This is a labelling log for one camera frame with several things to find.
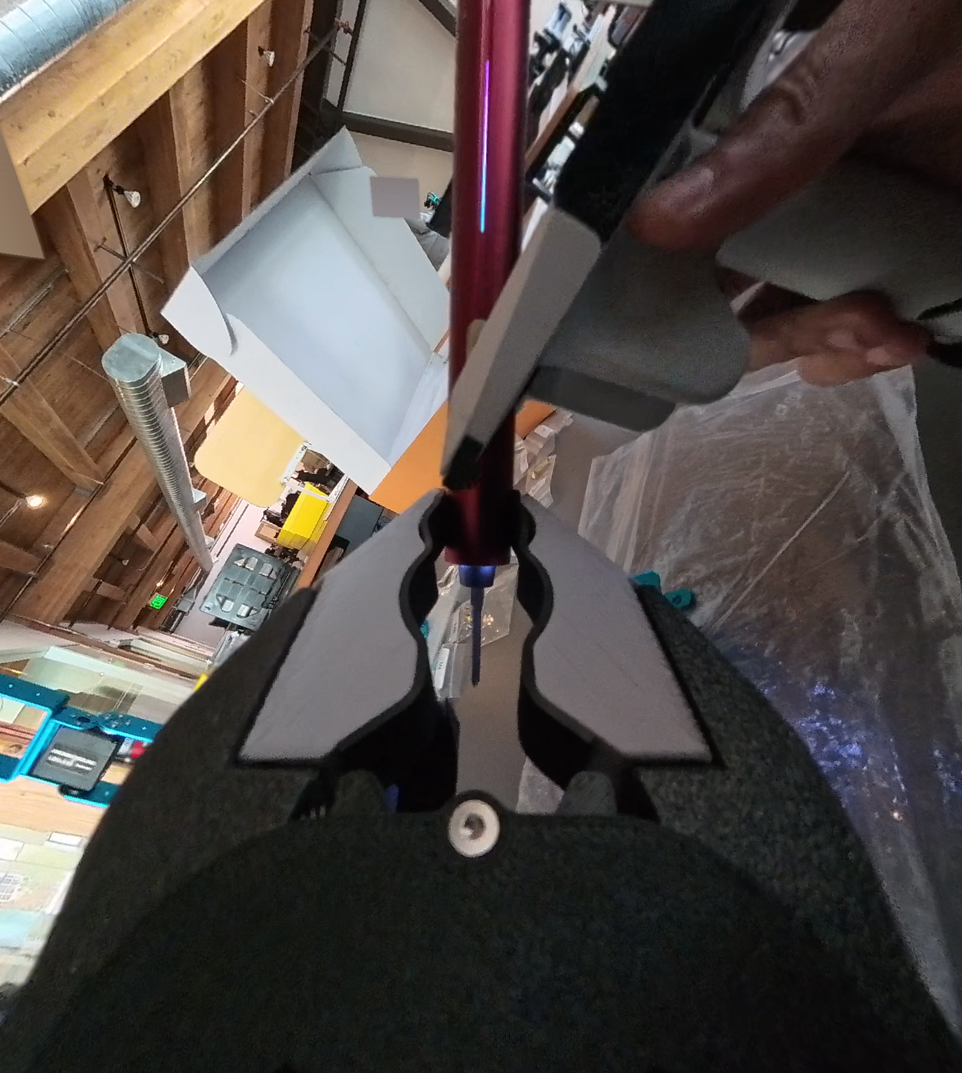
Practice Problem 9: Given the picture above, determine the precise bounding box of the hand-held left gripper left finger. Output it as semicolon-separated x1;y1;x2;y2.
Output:
236;490;448;766

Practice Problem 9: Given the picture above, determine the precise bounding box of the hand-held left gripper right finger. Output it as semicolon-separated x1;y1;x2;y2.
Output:
516;495;715;766

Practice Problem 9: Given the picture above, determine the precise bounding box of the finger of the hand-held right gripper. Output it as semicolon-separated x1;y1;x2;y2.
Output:
442;208;609;489

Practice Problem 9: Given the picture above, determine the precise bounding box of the blue perforated metal bracket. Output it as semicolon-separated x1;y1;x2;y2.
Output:
630;570;697;611

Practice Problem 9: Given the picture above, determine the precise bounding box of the red electric screwdriver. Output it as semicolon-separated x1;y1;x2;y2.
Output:
443;0;532;689

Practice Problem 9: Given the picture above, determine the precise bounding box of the person's right hand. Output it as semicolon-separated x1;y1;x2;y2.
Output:
627;0;962;388

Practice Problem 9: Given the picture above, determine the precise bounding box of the grey metal tray stack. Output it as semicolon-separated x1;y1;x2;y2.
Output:
206;543;291;628

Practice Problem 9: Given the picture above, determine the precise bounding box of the pile of small screw bags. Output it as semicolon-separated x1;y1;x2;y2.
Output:
429;563;525;699

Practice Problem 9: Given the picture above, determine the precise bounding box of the yellow box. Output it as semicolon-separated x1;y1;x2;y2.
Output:
278;488;333;553

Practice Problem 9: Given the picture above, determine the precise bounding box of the orange cardboard box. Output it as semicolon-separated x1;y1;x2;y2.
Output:
380;401;582;514

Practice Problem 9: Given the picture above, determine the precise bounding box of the pale yellow rounded panel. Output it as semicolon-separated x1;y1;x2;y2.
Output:
194;390;314;508

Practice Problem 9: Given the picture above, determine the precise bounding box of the open white cardboard box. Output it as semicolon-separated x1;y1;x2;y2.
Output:
160;126;458;497

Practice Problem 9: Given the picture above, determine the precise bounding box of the large clear plastic bag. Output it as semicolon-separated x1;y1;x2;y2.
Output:
577;369;962;1073

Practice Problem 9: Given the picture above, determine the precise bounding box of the silver ventilation duct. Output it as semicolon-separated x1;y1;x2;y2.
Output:
0;0;142;106
102;334;215;571

